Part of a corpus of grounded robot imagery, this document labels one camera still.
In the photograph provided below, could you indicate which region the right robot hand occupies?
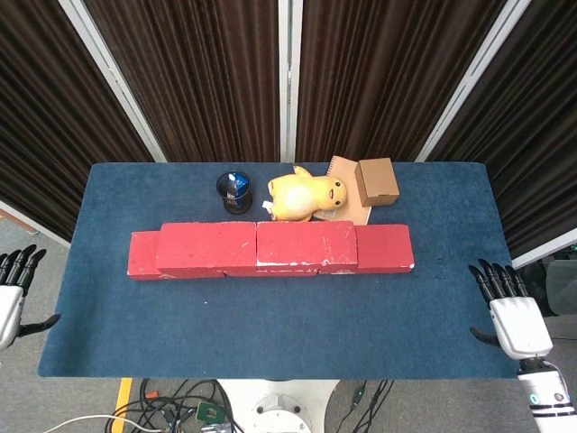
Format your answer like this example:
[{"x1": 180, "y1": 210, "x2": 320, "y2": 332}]
[{"x1": 468, "y1": 258, "x2": 554, "y2": 361}]

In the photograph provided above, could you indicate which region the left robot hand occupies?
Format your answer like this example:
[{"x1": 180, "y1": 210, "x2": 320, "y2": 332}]
[{"x1": 0, "y1": 244, "x2": 62, "y2": 351}]

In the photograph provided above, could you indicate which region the red foam brick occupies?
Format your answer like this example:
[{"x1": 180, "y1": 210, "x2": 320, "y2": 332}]
[
  {"x1": 223, "y1": 265, "x2": 322, "y2": 278},
  {"x1": 127, "y1": 230, "x2": 164, "y2": 281},
  {"x1": 155, "y1": 221, "x2": 259, "y2": 280},
  {"x1": 353, "y1": 224, "x2": 416, "y2": 275}
]

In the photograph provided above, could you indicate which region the red foam brick chipped white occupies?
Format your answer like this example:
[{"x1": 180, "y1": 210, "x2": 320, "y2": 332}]
[{"x1": 255, "y1": 220, "x2": 360, "y2": 275}]

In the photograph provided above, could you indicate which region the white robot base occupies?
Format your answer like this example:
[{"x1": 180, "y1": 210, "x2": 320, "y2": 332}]
[{"x1": 215, "y1": 378, "x2": 340, "y2": 433}]

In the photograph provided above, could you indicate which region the dark brown curtain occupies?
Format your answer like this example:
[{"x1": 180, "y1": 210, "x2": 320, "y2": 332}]
[
  {"x1": 0, "y1": 0, "x2": 157, "y2": 243},
  {"x1": 295, "y1": 0, "x2": 508, "y2": 162},
  {"x1": 84, "y1": 0, "x2": 280, "y2": 163},
  {"x1": 427, "y1": 0, "x2": 577, "y2": 253}
]

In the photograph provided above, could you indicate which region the small cardboard box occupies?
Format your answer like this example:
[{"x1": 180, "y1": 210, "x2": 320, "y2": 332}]
[{"x1": 353, "y1": 157, "x2": 401, "y2": 208}]

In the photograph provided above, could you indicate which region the green circuit board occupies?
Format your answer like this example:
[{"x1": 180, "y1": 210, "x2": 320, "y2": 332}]
[{"x1": 196, "y1": 401, "x2": 225, "y2": 424}]

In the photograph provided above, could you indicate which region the brown spiral notebook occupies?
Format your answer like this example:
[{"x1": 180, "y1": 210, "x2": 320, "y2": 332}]
[{"x1": 314, "y1": 155, "x2": 373, "y2": 226}]

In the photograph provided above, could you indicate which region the blue table cloth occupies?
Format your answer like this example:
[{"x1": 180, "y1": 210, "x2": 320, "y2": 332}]
[{"x1": 36, "y1": 161, "x2": 542, "y2": 379}]

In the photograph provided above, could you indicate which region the black mesh pen cup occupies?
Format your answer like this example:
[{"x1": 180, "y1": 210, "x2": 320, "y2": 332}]
[{"x1": 215, "y1": 170, "x2": 254, "y2": 216}]

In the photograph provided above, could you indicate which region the yellow plush toy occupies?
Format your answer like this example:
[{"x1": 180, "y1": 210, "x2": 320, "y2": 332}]
[{"x1": 262, "y1": 165, "x2": 349, "y2": 225}]

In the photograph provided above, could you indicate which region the blue snack packet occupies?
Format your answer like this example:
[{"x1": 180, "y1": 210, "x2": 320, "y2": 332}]
[{"x1": 226, "y1": 170, "x2": 252, "y2": 199}]

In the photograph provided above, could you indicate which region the white partition base rail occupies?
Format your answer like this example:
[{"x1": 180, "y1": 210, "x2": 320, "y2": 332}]
[
  {"x1": 0, "y1": 200, "x2": 71, "y2": 247},
  {"x1": 513, "y1": 238, "x2": 577, "y2": 271}
]

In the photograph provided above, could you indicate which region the white floor cable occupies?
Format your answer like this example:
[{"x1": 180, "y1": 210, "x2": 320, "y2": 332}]
[{"x1": 42, "y1": 413, "x2": 150, "y2": 433}]

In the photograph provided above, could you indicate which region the black floor cable tangle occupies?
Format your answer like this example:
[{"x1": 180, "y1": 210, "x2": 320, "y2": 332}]
[{"x1": 114, "y1": 378, "x2": 235, "y2": 433}]

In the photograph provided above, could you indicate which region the white partition post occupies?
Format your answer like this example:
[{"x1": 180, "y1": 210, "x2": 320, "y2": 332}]
[
  {"x1": 278, "y1": 0, "x2": 304, "y2": 163},
  {"x1": 414, "y1": 0, "x2": 533, "y2": 162},
  {"x1": 58, "y1": 0, "x2": 168, "y2": 163}
]

